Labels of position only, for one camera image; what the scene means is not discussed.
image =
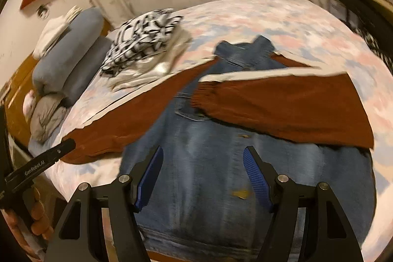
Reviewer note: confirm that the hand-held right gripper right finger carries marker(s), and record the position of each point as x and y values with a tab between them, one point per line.
256	180

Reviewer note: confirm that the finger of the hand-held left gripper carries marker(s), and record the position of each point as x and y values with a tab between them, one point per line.
53	154

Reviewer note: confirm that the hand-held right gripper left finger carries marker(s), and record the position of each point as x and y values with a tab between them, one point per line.
149	180

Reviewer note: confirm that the rust brown cloth garment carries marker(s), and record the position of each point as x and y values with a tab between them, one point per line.
215	157

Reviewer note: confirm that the person's left hand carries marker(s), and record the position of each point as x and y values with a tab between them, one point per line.
40	213

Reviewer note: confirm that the crumpled grey cloth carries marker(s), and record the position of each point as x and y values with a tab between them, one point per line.
46	117

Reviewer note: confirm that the pink soft item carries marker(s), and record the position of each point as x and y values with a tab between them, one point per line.
28	104

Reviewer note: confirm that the blue-grey pillow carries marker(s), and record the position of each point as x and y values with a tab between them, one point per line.
66	47
86	71

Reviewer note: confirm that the folded white garment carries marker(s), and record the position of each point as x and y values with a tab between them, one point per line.
153	68

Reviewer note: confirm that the white folded towel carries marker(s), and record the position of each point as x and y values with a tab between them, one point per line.
50	33

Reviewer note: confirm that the black and white patterned garment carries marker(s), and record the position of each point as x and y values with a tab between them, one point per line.
138	38

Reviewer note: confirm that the floral pastel bedspread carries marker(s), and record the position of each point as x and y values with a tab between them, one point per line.
307	22

